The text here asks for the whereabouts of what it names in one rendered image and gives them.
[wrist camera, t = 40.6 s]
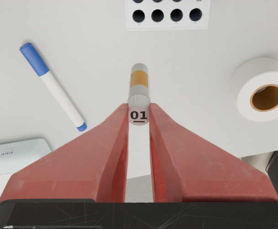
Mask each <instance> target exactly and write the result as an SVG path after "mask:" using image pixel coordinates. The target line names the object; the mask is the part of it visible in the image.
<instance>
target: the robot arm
mask: <svg viewBox="0 0 278 229"><path fill-rule="evenodd" d="M128 109H129V104H128V103H122V104H121V105H120V106H119V107H118V108H117V109H116V110H115V111H114V112H113V113H111V114H110V115H109V116H108V117H107V118H106V119H105V120H104V121H103V122H102V123H100V124H99V125H97V126H95V127H94V128H92V129H90V130H88V131H87V132H85V133H83V134H82V135H80V136H78V137H76V138H75V139H73V140H71V141H70V142H68V143H66V144H64V145H63V146H61V147H59V148H57V149H56V150H54V151H52V152H50V153H49V154H47V155H45V156H44V157H42V158H40V159H38V160H37V161H35V162H33V163H31V164H30V165H28V166H26V167H24V168H23V169H21V170H19V171H17V172H16V173H14V174H12V175H11V177H10V178H9V180H8V182H7V184H6V186H5V188H4V190H3V192H2V194H1V196H0V229H278V195H277V193H276V191H275V189H274V187H273V185H272V183H271V181H270V179H269V177H268V176H267V175H266V174H265V173H263V172H262V171H260V170H258V169H256V168H255V167H253V166H251V165H249V164H247V163H246V162H244V161H242V160H241V159H239V158H237V157H235V156H234V155H232V154H230V153H229V152H227V151H225V150H223V149H222V148H220V147H218V146H216V145H214V144H213V143H211V142H209V141H207V140H206V139H204V138H202V137H201V136H199V135H197V134H195V133H194V132H192V131H190V130H189V129H187V128H185V127H183V126H181V125H180V124H178V123H177V122H175V121H174V120H173V119H172V118H171V117H170V116H169V115H168V114H167V113H166V112H165V111H164V110H163V109H162V108H161V107H159V106H158V105H157V104H156V103H150V104H149V109H150V114H149V157H150V170H151V181H152V193H153V202H135V203H125V192H126V181H127V170H128V157H129V113H128Z"/></svg>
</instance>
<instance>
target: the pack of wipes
mask: <svg viewBox="0 0 278 229"><path fill-rule="evenodd" d="M50 152H51V150H50V148H49V146H48V145H47V143H46V141H45V140H44V139H42V138H38V139H31V140H25V141H20V142H14V143H8V144H0V196H1V194H2V192H3V190H4V188H5V186H6V184H7V182H8V180H9V178H10V177H11V175H12V174H14V173H16V172H17V171H19V170H21V169H23V168H24V167H26V166H28V165H30V164H31V163H33V162H35V161H37V160H38V159H40V158H42V157H44V156H45V155H47V154H49V153H50Z"/></svg>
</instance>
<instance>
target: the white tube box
mask: <svg viewBox="0 0 278 229"><path fill-rule="evenodd" d="M210 3H211V0H204V2H202V3H201V4H196V3H194V2H193V0H124V5H125V20H126V30H127V31H136V30H194V29H207V28H208V24H209V12H210Z"/></svg>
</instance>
